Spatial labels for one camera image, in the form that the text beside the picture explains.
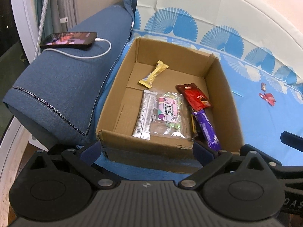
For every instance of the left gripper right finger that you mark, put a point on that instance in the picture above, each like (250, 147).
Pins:
(213, 162)

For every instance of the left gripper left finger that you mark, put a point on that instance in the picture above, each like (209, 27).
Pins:
(82, 159)

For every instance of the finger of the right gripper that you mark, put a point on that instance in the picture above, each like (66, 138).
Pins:
(292, 140)
(290, 177)

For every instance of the purple chocolate bar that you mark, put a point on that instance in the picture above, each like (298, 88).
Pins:
(207, 129)

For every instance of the brown chocolate bar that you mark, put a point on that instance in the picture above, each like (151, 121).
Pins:
(195, 134)

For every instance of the red stick snack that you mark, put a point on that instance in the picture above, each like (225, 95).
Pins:
(268, 97)

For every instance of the pink candy bag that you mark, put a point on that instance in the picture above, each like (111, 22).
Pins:
(170, 116)

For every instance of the red snack packet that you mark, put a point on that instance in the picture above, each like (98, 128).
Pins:
(194, 96)

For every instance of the silver snack bar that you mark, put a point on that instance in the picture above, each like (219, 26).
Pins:
(144, 114)

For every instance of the yellow snack bar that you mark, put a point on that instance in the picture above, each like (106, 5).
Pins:
(149, 79)

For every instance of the blue sofa armrest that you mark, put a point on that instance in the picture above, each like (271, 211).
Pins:
(59, 96)

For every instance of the brown cardboard box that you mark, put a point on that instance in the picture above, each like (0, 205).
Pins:
(169, 146)

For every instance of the black smartphone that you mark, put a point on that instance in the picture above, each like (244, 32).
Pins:
(77, 40)

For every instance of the braided white pole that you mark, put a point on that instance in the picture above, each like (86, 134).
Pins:
(41, 27)

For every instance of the grey curtain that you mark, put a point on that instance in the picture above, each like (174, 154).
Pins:
(60, 16)

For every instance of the white window frame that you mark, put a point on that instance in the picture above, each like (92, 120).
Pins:
(25, 16)

